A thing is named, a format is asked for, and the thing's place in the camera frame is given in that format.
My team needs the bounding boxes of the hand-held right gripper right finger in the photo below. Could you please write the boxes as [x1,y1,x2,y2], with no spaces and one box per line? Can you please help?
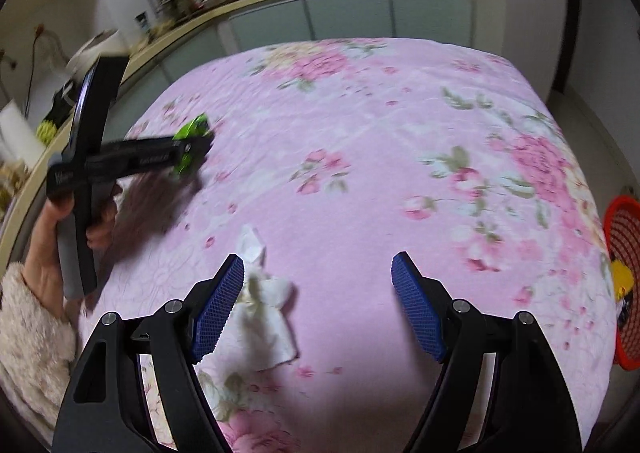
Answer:
[391,251,583,453]

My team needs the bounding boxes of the red plastic basket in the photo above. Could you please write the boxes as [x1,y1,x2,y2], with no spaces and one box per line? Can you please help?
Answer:
[602,195,640,373]

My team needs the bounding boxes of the person's left forearm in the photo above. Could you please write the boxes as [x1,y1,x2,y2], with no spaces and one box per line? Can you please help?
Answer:
[0,260,78,444]

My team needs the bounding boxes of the white appliance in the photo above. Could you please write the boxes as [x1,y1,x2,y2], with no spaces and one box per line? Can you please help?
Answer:
[97,0,151,41]

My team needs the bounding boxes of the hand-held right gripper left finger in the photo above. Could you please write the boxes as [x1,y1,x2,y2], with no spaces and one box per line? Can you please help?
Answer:
[52,253,246,453]

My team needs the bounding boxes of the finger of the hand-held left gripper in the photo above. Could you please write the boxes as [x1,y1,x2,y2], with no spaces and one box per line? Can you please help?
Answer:
[100,132,214,160]
[89,152,200,182]

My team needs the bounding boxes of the pink floral blanket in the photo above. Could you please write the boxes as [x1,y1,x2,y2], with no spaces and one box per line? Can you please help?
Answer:
[82,36,617,453]

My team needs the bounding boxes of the pale cabinet doors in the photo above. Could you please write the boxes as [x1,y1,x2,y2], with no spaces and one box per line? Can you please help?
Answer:
[150,0,475,98]

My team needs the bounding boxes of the white tissue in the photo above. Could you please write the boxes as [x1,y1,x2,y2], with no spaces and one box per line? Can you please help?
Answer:
[197,224,300,374]

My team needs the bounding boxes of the white rice cooker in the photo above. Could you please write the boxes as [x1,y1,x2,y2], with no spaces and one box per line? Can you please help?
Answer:
[66,30,130,78]

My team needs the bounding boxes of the green snack wrapper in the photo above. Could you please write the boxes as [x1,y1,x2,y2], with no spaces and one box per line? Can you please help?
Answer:
[172,113,213,180]

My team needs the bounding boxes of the person's left hand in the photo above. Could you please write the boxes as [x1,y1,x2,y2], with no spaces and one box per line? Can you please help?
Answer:
[22,180,123,306]

